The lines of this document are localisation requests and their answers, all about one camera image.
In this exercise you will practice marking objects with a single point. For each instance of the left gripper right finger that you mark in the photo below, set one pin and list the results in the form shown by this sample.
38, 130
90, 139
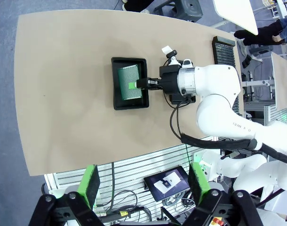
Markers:
200, 181

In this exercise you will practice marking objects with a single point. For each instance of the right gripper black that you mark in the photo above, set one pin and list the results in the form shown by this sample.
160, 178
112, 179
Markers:
170, 80

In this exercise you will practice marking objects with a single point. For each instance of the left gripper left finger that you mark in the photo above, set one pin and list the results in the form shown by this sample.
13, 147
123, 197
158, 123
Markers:
87, 186

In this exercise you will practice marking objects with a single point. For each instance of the green perforated circuit board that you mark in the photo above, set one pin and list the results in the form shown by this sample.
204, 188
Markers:
128, 75

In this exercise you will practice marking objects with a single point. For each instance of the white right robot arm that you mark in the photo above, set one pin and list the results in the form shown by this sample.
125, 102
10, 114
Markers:
216, 80

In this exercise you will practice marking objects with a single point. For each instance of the black tablet screen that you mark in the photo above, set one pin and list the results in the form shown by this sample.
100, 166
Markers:
167, 183

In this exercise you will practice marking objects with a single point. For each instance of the red yellow emergency stop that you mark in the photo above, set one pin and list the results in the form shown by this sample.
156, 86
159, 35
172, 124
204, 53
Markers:
217, 221

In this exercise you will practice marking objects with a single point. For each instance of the white slotted robot platform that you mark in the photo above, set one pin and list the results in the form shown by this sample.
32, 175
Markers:
134, 169

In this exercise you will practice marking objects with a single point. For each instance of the black slotted board rack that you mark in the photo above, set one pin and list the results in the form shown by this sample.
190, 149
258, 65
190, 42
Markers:
224, 54

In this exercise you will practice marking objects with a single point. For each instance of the large grey plastic stool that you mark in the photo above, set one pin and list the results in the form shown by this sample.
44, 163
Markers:
190, 9

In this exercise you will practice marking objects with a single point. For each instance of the white side table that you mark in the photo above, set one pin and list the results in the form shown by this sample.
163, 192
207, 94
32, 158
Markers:
237, 11

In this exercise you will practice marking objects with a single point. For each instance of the small grey plastic stool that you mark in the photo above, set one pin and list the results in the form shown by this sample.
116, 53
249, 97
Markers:
261, 50

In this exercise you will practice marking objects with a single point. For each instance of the background person dark trousers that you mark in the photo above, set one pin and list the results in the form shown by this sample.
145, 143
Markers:
263, 35

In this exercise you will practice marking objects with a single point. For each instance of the wooden side table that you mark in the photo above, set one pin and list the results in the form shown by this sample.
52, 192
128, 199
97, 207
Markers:
281, 82

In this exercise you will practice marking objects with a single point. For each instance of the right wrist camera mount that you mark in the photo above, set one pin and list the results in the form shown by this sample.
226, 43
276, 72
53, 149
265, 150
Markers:
172, 61

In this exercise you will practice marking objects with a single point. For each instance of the aluminium equipment frame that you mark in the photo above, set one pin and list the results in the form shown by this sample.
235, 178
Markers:
273, 110

